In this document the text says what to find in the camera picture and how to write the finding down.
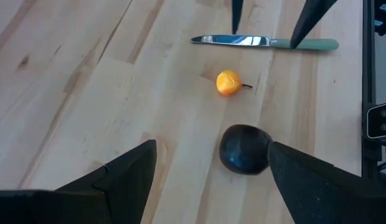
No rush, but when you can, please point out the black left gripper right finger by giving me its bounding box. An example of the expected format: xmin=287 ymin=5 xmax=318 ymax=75
xmin=267 ymin=141 xmax=386 ymax=224

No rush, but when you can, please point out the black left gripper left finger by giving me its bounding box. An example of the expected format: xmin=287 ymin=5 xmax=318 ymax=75
xmin=0 ymin=139 xmax=158 ymax=224

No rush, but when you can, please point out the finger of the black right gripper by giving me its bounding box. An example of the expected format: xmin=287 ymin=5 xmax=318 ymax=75
xmin=231 ymin=0 xmax=245 ymax=35
xmin=289 ymin=0 xmax=339 ymax=50

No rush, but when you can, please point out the dark purple plum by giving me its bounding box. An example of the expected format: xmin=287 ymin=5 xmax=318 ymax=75
xmin=219 ymin=124 xmax=274 ymax=175

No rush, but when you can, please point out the black and blue equipment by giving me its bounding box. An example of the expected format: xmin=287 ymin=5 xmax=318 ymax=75
xmin=374 ymin=0 xmax=386 ymax=37

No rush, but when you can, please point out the table knife with green handle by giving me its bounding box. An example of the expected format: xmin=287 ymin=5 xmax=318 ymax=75
xmin=190 ymin=34 xmax=340 ymax=52

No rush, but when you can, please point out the black table edge rail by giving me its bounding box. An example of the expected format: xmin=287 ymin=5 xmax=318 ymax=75
xmin=362 ymin=0 xmax=377 ymax=180

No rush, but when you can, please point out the black table-level camera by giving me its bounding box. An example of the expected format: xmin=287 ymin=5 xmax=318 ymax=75
xmin=362 ymin=101 xmax=386 ymax=141

